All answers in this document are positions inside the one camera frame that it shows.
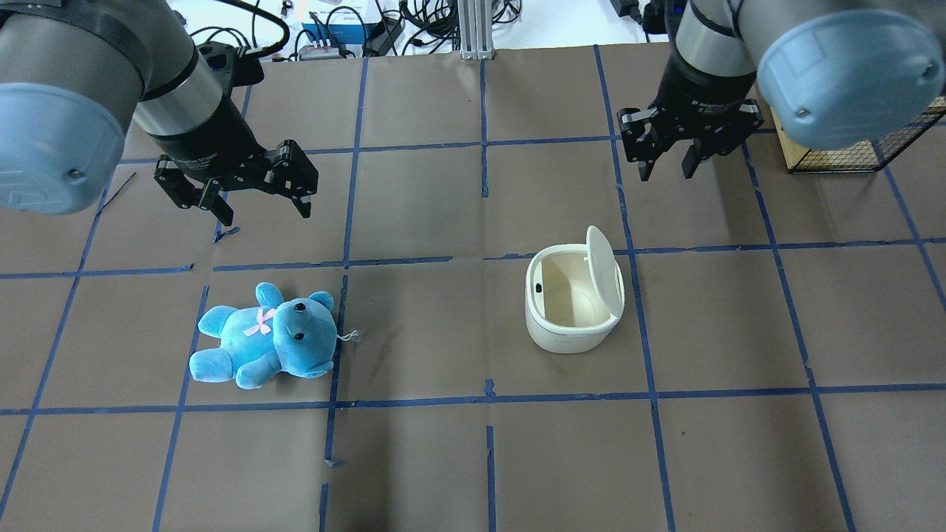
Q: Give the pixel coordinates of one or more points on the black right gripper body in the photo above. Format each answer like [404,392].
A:
[695,94]

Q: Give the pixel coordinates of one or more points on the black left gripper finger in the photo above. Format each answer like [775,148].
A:
[217,205]
[303,205]

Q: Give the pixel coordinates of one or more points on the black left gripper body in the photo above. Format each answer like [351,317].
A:
[208,142]

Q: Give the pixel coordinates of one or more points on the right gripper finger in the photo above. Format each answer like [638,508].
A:
[645,164]
[691,162]

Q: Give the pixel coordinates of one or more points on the white trash can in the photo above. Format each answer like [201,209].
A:
[574,295]

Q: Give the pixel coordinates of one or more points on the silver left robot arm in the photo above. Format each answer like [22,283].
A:
[76,74]

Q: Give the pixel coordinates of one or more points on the blue plush teddy bear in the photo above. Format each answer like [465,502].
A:
[296,336]

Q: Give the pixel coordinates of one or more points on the wooden board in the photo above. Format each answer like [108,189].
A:
[820,151]

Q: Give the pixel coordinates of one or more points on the white blue box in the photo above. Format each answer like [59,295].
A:
[345,22]

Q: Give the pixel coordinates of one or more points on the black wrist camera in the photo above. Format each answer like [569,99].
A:
[231,65]

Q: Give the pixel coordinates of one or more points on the aluminium frame post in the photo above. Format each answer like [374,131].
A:
[475,28]

